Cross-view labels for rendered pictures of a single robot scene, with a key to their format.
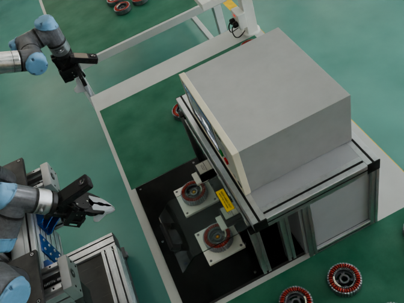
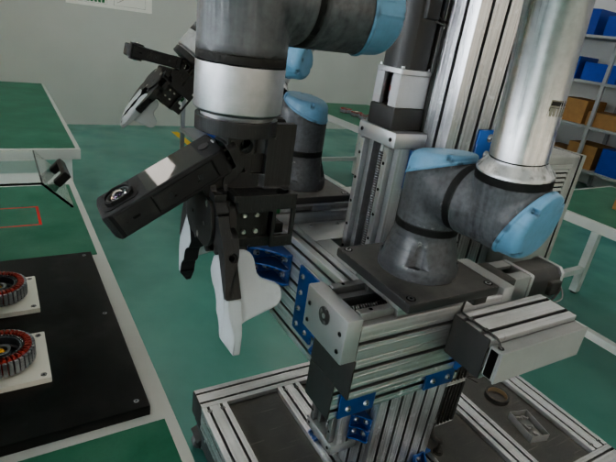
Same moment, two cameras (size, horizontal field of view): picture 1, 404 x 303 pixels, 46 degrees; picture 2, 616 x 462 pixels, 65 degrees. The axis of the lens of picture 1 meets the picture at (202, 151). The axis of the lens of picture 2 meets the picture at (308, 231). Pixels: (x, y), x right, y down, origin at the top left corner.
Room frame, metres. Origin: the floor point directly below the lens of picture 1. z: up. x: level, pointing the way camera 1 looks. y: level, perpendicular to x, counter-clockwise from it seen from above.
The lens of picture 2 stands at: (2.07, 0.23, 1.43)
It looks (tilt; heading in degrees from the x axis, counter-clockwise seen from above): 23 degrees down; 152
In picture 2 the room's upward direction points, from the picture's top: 8 degrees clockwise
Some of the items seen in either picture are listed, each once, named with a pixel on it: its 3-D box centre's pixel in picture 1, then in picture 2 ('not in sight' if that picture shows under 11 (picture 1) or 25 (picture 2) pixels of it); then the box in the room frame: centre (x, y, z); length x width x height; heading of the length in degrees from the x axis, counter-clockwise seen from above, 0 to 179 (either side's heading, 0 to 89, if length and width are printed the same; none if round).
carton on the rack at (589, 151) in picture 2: not in sight; (588, 154); (-1.83, 6.05, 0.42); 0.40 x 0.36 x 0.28; 97
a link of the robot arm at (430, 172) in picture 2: not in sight; (440, 185); (1.43, 0.82, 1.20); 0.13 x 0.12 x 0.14; 13
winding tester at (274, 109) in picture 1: (262, 106); not in sight; (1.11, -0.24, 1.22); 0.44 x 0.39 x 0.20; 7
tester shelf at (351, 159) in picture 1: (266, 128); not in sight; (1.12, -0.24, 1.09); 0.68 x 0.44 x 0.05; 7
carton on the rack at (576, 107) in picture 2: not in sight; (580, 110); (-2.12, 6.02, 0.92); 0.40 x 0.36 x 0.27; 94
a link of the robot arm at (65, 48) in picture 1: (59, 47); (237, 90); (1.66, 0.36, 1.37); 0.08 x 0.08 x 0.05
